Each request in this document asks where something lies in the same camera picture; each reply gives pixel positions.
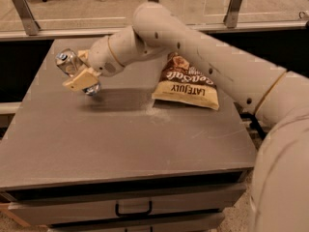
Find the black metal leg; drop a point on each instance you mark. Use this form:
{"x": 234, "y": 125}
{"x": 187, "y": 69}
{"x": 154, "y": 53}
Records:
{"x": 254, "y": 124}

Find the silver blue redbull can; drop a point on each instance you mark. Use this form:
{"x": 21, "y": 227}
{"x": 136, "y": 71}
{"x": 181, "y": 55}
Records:
{"x": 69, "y": 63}

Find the Late July chips bag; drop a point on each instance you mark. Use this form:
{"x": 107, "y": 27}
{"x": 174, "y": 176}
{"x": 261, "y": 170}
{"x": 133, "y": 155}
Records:
{"x": 181, "y": 82}

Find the left metal railing bracket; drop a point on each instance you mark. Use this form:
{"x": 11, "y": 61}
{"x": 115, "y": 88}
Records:
{"x": 30, "y": 25}

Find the upper grey drawer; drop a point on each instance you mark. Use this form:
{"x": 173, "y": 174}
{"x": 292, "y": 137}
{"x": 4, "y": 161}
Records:
{"x": 128, "y": 205}

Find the lower grey drawer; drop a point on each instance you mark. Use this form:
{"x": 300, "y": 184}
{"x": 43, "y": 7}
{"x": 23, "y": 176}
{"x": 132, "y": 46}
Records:
{"x": 179, "y": 223}

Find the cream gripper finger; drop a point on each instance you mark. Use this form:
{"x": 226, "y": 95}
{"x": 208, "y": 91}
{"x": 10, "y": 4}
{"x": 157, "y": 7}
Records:
{"x": 83, "y": 79}

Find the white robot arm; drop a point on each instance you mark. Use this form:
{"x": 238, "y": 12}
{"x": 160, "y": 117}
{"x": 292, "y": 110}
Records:
{"x": 198, "y": 66}

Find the right metal railing bracket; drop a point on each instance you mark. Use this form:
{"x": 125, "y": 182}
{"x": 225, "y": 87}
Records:
{"x": 231, "y": 17}

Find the yellow sponge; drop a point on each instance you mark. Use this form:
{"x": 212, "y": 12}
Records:
{"x": 83, "y": 55}

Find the grey drawer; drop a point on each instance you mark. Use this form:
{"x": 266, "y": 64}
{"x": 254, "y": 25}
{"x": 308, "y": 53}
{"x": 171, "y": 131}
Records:
{"x": 128, "y": 205}
{"x": 179, "y": 223}

